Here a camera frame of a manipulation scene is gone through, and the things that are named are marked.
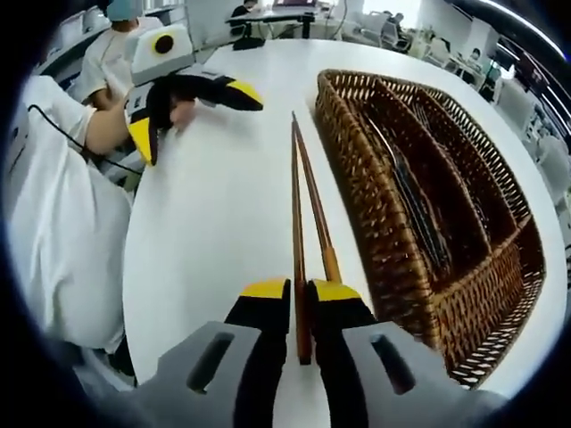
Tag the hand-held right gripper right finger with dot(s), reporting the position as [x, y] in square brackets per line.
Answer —
[343, 348]

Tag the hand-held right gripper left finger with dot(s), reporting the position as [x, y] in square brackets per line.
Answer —
[263, 348]

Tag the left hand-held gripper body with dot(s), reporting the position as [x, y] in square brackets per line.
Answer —
[178, 58]

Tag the brown wicker storage slots basket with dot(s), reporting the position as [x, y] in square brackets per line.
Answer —
[357, 178]

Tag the steel knife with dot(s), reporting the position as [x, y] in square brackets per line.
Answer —
[412, 200]
[428, 232]

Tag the person's left hand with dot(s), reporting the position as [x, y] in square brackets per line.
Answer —
[183, 116]

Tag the small black device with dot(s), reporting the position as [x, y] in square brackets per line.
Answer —
[249, 44]

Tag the background office desk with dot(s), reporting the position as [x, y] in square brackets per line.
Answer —
[267, 15]

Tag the person in white shirt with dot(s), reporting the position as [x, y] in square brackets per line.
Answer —
[58, 223]

